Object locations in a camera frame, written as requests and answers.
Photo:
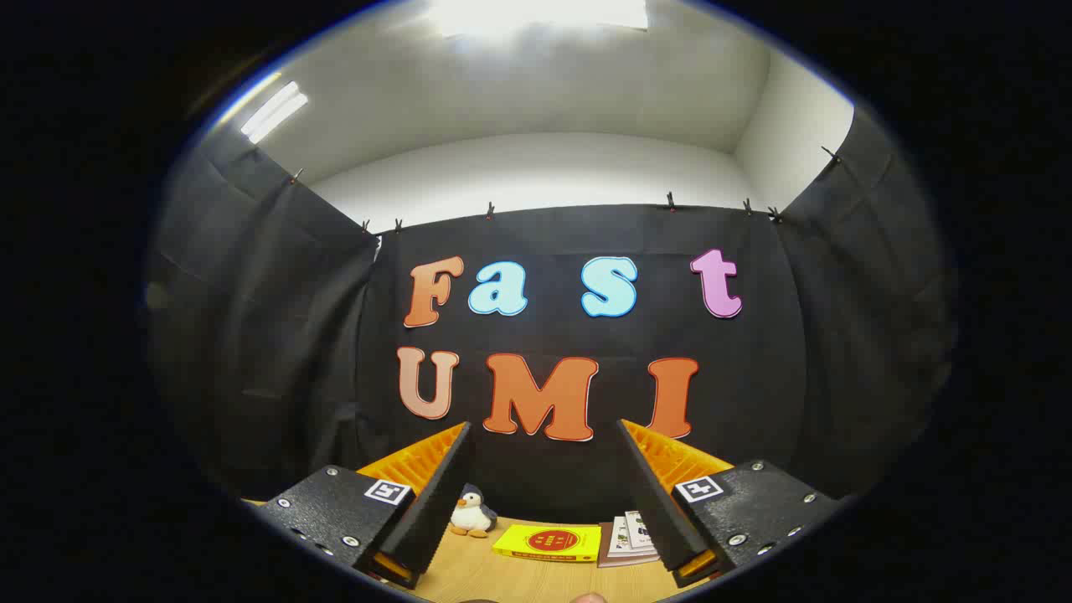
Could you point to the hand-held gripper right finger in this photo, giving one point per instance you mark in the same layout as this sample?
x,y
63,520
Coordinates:
x,y
662,519

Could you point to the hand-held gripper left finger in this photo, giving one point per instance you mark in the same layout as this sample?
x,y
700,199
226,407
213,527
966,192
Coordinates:
x,y
435,511

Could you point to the penguin plush toy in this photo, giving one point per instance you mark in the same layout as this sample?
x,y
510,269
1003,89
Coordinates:
x,y
471,512

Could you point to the stack of white booklets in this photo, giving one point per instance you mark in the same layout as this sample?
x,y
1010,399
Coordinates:
x,y
628,540

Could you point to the yellow book with red circle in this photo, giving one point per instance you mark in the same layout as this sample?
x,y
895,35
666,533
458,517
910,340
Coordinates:
x,y
548,543

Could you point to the row of black cloth clips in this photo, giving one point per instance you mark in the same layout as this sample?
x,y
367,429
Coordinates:
x,y
671,202

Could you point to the ceiling tube light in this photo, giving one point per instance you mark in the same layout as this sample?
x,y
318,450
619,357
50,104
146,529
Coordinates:
x,y
273,113

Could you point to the ceiling light panel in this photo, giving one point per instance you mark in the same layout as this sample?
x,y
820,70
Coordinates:
x,y
536,15

